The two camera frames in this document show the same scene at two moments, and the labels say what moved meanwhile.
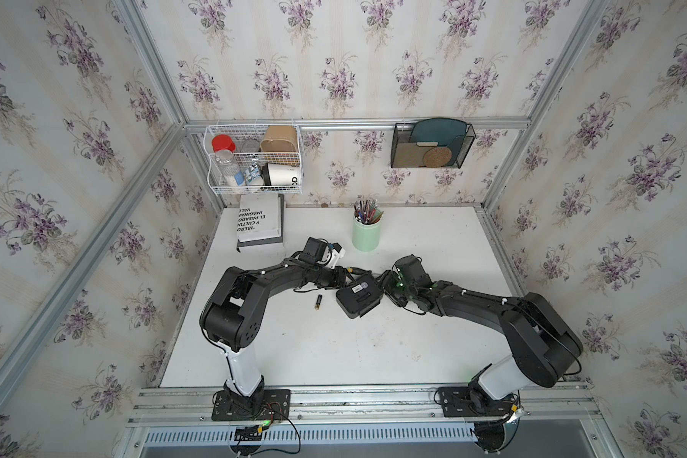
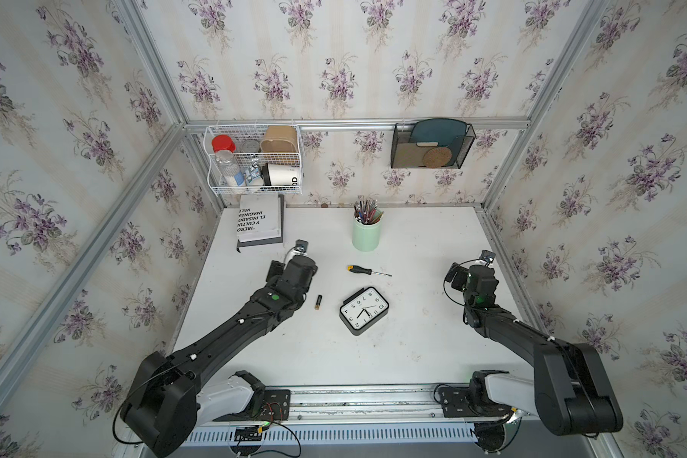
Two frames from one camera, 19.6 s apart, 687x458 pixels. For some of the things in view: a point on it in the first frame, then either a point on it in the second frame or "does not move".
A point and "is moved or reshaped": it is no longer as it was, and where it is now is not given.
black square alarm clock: x=359 y=298 is moved or reshaped
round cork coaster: x=438 y=156 does not move
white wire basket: x=254 y=159 does not move
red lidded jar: x=222 y=141 does not move
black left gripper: x=342 y=281 → x=283 y=274
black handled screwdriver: x=357 y=270 does not move
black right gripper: x=386 y=278 → x=461 y=272
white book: x=260 y=217 does not move
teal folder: x=446 y=133 does not move
